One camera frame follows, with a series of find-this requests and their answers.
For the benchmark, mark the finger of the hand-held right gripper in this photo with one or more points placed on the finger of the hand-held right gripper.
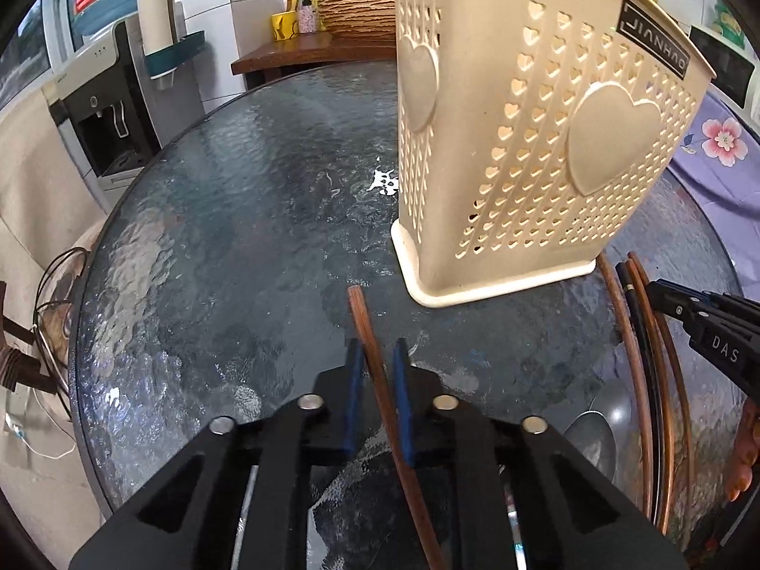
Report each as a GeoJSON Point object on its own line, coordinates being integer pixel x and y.
{"type": "Point", "coordinates": [736, 314]}
{"type": "Point", "coordinates": [724, 350]}

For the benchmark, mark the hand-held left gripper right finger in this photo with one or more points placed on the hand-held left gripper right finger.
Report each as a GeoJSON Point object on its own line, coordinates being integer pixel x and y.
{"type": "Point", "coordinates": [404, 404]}

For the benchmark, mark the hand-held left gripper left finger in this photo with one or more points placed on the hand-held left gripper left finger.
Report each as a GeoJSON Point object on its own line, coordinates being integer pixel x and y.
{"type": "Point", "coordinates": [354, 392]}

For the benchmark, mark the metal spoon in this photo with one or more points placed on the metal spoon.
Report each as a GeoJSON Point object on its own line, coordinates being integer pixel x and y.
{"type": "Point", "coordinates": [591, 445]}
{"type": "Point", "coordinates": [614, 404]}

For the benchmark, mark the beige plastic utensil holder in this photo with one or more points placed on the beige plastic utensil holder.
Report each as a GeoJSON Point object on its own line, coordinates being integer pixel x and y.
{"type": "Point", "coordinates": [504, 130]}

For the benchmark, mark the person's right hand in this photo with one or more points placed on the person's right hand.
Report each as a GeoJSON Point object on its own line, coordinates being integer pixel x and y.
{"type": "Point", "coordinates": [745, 457]}

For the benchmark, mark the purple floral cloth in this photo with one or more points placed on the purple floral cloth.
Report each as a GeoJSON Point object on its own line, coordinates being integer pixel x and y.
{"type": "Point", "coordinates": [712, 178]}

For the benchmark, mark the white microwave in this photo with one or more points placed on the white microwave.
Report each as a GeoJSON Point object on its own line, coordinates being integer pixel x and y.
{"type": "Point", "coordinates": [721, 62]}

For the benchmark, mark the stacked green cups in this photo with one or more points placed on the stacked green cups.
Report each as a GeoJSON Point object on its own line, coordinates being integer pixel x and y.
{"type": "Point", "coordinates": [729, 18]}

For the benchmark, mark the dark wooden piece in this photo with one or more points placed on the dark wooden piece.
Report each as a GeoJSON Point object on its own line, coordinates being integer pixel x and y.
{"type": "Point", "coordinates": [18, 362]}

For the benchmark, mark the wooden side table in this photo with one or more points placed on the wooden side table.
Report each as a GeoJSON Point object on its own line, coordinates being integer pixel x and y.
{"type": "Point", "coordinates": [285, 53]}

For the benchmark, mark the yellow mug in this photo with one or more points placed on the yellow mug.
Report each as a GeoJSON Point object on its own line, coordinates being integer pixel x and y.
{"type": "Point", "coordinates": [285, 27]}

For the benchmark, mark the floral pump bottle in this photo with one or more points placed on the floral pump bottle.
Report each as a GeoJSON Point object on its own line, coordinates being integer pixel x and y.
{"type": "Point", "coordinates": [307, 18]}

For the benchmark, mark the wicker wash basin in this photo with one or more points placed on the wicker wash basin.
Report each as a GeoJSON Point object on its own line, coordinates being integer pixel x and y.
{"type": "Point", "coordinates": [356, 15]}

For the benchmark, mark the beige cloth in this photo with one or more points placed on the beige cloth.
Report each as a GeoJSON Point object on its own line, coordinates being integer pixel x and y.
{"type": "Point", "coordinates": [35, 190]}

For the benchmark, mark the teal cup holder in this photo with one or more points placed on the teal cup holder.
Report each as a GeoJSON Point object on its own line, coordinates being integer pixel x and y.
{"type": "Point", "coordinates": [178, 50]}

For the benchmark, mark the white water dispenser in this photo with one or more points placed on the white water dispenser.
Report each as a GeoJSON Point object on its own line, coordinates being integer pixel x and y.
{"type": "Point", "coordinates": [95, 65]}

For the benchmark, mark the beige paper cup stack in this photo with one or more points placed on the beige paper cup stack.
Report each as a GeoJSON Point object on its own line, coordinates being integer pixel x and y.
{"type": "Point", "coordinates": [155, 18]}

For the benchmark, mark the window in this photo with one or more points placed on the window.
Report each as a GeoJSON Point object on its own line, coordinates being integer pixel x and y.
{"type": "Point", "coordinates": [24, 53]}

